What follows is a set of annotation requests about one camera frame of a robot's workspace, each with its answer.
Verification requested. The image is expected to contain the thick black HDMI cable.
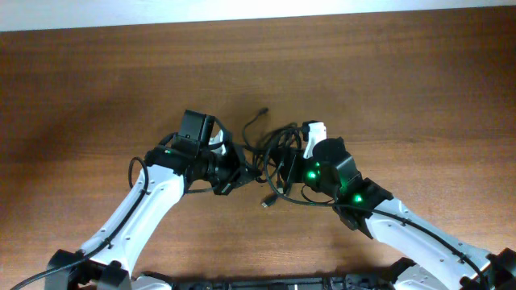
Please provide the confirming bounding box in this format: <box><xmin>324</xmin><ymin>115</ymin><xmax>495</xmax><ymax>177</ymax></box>
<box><xmin>252</xmin><ymin>122</ymin><xmax>303</xmax><ymax>209</ymax></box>

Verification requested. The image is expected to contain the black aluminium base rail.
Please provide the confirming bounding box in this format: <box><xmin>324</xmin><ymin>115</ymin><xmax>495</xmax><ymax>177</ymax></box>
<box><xmin>128</xmin><ymin>257</ymin><xmax>416</xmax><ymax>290</ymax></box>

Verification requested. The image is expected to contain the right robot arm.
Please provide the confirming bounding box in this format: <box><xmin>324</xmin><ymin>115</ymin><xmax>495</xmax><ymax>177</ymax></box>
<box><xmin>272</xmin><ymin>139</ymin><xmax>515</xmax><ymax>289</ymax></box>

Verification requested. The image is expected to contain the right camera cable black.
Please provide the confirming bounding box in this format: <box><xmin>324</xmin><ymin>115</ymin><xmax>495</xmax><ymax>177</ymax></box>
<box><xmin>264</xmin><ymin>124</ymin><xmax>491</xmax><ymax>290</ymax></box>

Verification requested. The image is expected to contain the left camera cable black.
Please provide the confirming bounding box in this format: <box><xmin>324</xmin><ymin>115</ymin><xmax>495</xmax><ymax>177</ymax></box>
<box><xmin>10</xmin><ymin>156</ymin><xmax>149</xmax><ymax>290</ymax></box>

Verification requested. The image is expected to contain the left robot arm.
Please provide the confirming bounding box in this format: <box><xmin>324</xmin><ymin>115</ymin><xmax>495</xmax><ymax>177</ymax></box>
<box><xmin>44</xmin><ymin>110</ymin><xmax>260</xmax><ymax>289</ymax></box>

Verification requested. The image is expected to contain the camera cable black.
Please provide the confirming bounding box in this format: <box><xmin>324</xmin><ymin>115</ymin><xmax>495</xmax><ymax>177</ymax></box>
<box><xmin>264</xmin><ymin>124</ymin><xmax>491</xmax><ymax>290</ymax></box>
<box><xmin>10</xmin><ymin>156</ymin><xmax>149</xmax><ymax>290</ymax></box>

